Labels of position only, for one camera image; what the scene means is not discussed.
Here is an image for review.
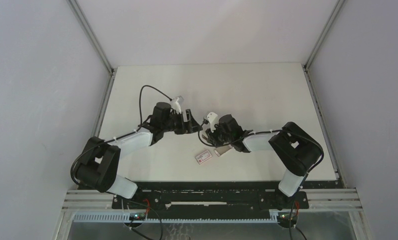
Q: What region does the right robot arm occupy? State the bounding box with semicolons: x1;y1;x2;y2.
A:
199;112;325;208

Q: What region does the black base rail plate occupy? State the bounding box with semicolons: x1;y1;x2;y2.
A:
110;181;343;220

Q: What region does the right black camera cable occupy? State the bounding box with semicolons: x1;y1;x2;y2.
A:
197;120;246;148

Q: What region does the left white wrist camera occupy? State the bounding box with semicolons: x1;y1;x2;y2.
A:
170;96;184;114

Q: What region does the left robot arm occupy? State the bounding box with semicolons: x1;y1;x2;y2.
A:
70;102;203;209

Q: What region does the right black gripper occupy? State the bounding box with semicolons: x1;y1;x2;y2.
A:
205;121;233;148

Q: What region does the right aluminium frame post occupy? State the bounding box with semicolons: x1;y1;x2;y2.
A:
303;0;347;72

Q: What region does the left black camera cable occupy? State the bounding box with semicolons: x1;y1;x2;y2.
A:
138;84;173;125

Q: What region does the black camera cable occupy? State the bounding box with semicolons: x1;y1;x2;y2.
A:
138;84;173;125
197;120;246;148

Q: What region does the red white staple box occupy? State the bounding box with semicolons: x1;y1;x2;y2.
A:
195;150;212;165

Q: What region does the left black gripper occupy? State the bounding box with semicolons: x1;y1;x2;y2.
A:
161;109;202;135

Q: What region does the left aluminium frame post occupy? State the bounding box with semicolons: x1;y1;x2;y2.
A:
66;0;114;75

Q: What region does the aluminium frame post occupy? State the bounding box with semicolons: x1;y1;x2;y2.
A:
303;0;347;72
66;0;114;75

